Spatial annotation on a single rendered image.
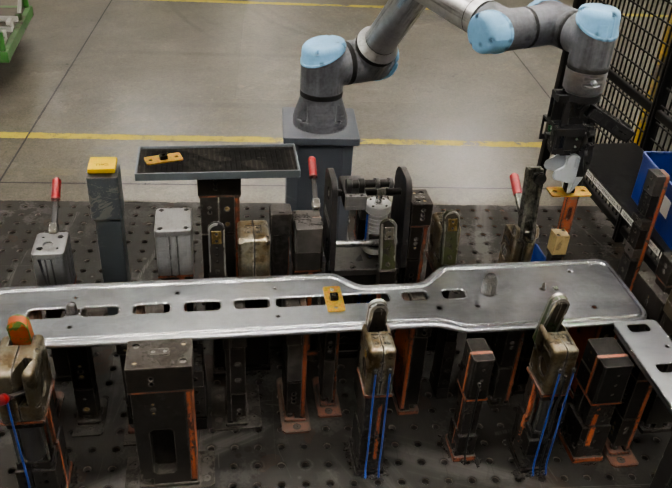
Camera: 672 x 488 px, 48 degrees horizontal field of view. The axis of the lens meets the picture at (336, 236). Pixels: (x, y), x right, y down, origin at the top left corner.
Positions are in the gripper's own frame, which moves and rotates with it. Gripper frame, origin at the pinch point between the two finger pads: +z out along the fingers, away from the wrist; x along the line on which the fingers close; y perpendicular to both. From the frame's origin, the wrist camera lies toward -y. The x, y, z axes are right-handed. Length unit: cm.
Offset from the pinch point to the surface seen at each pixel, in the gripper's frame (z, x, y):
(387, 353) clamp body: 22, 22, 40
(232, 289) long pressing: 26, -4, 68
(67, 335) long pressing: 25, 8, 100
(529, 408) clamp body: 41.7, 19.9, 8.0
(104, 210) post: 20, -29, 97
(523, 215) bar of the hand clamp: 15.7, -14.0, 2.1
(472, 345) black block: 27.4, 15.5, 20.9
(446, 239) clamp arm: 21.7, -14.4, 19.3
